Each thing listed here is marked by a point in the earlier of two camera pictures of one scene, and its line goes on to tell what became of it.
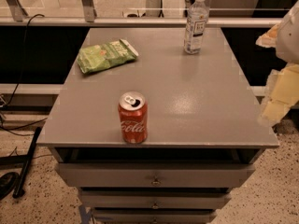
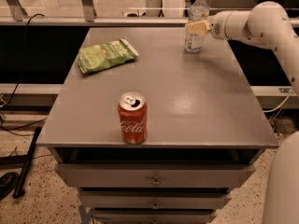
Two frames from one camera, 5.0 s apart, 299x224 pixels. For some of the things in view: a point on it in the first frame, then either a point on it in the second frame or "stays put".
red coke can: (133, 109) stays put
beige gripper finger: (281, 95) → (224, 25)
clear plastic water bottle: (197, 20) stays put
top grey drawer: (155, 175) stays put
